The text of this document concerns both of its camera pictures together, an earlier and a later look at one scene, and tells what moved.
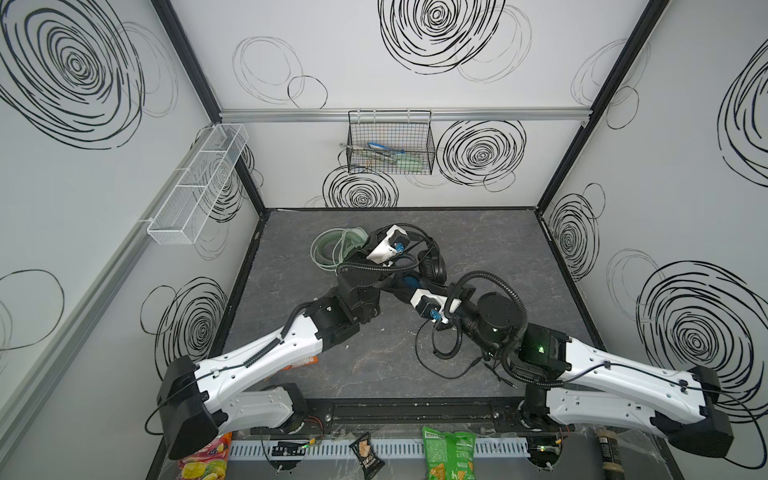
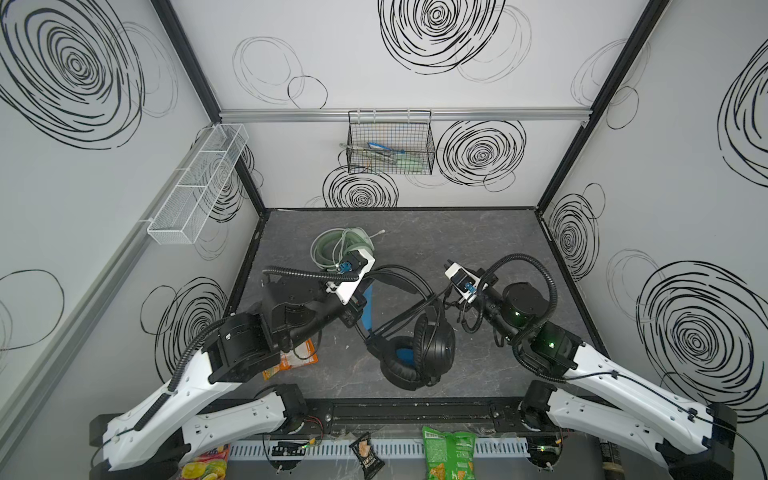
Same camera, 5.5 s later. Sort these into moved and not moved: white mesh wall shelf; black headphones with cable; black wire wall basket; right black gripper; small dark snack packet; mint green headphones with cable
Moved: right black gripper; black headphones with cable
Not moved: white mesh wall shelf; mint green headphones with cable; black wire wall basket; small dark snack packet
